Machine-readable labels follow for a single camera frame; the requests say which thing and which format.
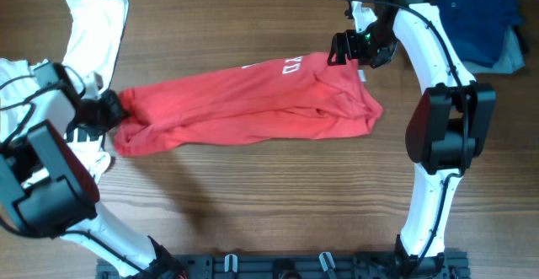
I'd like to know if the red t-shirt white print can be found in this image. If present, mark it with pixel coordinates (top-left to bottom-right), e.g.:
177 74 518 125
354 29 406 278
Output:
114 52 383 157

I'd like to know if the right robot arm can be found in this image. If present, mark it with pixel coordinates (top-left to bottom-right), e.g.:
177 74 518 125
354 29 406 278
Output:
318 0 496 278

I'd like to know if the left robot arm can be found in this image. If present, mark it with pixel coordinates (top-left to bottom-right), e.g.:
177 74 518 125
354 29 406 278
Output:
1 62 186 278

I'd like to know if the folded navy blue shirt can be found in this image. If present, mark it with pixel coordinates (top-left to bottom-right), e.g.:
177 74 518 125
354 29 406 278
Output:
436 0 522 67

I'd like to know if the white t-shirt black logo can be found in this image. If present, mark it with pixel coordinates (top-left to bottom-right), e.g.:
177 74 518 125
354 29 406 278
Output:
1 0 129 184

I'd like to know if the folded light grey garment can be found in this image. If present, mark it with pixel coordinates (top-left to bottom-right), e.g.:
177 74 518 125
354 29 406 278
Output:
462 28 525 74

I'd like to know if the right black cable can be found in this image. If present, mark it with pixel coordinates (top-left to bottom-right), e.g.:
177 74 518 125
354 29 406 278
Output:
312 0 471 271

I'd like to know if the black cable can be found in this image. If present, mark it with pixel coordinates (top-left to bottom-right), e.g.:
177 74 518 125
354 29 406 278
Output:
312 0 471 271
0 66 159 279

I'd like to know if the left black cable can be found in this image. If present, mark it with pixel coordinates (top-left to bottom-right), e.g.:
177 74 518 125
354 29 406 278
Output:
0 66 159 279

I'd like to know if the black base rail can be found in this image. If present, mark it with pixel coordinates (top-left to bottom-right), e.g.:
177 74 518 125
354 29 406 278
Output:
95 251 472 279

